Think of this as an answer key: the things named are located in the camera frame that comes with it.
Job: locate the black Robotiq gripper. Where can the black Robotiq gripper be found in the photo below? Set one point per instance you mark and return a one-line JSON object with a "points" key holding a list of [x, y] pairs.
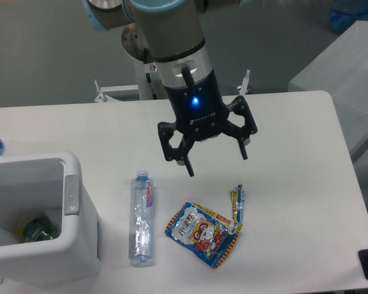
{"points": [[199, 104]]}

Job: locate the blue snack wrapper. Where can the blue snack wrapper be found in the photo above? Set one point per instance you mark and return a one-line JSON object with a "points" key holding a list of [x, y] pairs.
{"points": [[205, 232]]}

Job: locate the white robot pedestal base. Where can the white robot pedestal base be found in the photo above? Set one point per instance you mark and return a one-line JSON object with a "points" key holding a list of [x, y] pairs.
{"points": [[147, 74]]}

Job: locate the blue object top right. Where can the blue object top right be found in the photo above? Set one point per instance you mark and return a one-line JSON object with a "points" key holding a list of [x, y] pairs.
{"points": [[344, 14]]}

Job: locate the white left base bracket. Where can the white left base bracket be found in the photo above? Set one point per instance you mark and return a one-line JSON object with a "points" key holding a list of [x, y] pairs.
{"points": [[116, 93]]}

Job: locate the clear plastic water bottle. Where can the clear plastic water bottle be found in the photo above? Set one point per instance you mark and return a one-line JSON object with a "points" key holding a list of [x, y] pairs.
{"points": [[141, 221]]}

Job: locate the white side table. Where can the white side table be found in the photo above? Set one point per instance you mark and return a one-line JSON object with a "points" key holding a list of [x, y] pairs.
{"points": [[342, 71]]}

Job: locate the white plastic trash can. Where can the white plastic trash can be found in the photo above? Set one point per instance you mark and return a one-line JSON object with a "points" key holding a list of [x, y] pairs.
{"points": [[48, 185]]}

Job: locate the white base bracket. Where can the white base bracket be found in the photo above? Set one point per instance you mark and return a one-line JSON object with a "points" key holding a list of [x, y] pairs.
{"points": [[245, 88], [116, 93]]}

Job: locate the white right base bracket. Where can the white right base bracket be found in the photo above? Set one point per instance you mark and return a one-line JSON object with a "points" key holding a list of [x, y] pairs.
{"points": [[245, 88]]}

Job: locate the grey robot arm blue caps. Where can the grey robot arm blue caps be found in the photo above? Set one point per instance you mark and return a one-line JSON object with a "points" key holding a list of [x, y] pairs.
{"points": [[176, 42]]}

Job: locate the green bottle in trash can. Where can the green bottle in trash can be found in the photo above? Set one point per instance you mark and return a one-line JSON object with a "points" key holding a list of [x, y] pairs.
{"points": [[40, 229]]}

